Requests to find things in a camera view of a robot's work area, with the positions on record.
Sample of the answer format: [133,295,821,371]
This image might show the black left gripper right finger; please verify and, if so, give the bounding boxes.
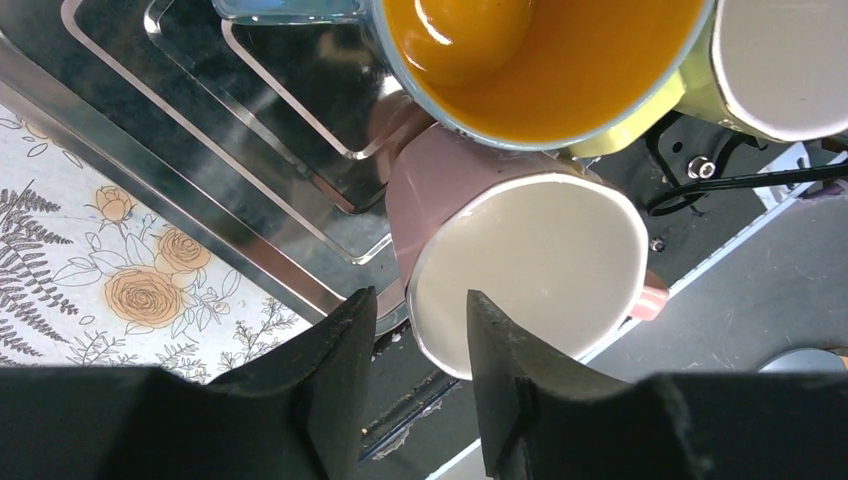
[466,290,847,479]

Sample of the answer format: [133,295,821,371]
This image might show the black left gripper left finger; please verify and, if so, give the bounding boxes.
[1,288,377,479]

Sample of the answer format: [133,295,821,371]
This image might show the pink mug white inside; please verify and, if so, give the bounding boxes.
[385,125,670,380]

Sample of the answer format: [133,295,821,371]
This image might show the blue mug yellow inside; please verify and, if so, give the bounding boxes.
[214,1,715,156]

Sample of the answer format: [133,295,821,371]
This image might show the green mug white inside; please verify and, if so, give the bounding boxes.
[567,1,847,157]

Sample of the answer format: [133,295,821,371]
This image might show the floral tablecloth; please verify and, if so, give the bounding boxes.
[1,110,308,383]

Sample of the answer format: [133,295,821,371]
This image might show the metal tray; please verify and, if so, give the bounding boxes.
[1,1,431,334]

